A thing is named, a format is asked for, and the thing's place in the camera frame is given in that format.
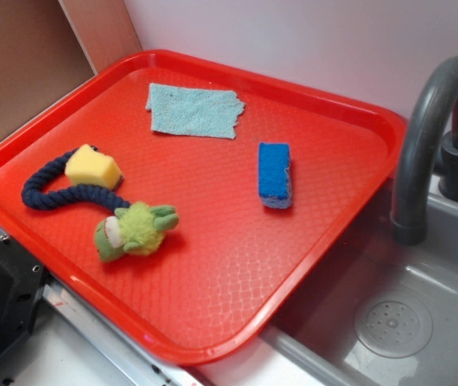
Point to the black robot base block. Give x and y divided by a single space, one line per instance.
22 278

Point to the blue sponge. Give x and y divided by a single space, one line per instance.
274 177

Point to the yellow sponge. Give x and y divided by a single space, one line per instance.
90 167

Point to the red plastic tray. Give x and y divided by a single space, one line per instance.
231 262

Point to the light blue cloth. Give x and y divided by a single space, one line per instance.
194 112

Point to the grey plastic sink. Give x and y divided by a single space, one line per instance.
374 312

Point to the grey toy faucet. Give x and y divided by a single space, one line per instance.
429 148

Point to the brown cardboard box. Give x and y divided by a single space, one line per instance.
48 48

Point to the green plush rope toy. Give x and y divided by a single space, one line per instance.
135 229

